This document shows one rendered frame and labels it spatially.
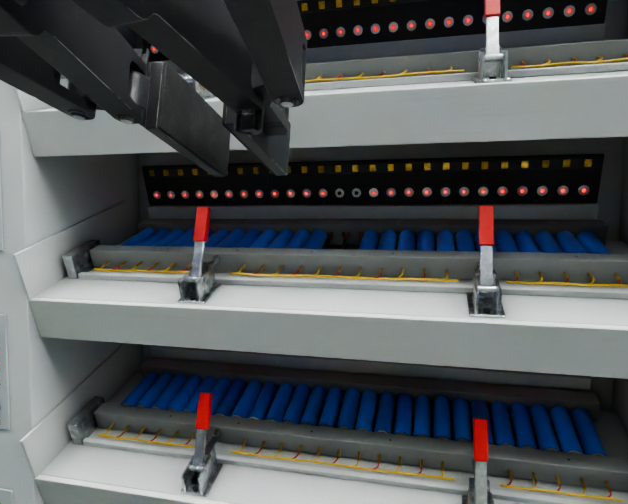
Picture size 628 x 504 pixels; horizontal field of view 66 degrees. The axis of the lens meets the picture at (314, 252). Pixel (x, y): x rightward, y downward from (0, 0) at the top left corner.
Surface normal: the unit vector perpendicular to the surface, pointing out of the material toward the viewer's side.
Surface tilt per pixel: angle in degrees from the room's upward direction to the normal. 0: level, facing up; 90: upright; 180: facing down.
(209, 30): 88
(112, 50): 91
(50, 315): 109
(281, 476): 19
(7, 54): 89
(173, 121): 90
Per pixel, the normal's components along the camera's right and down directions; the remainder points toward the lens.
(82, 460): -0.07, -0.92
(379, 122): -0.22, 0.38
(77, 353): 0.97, 0.02
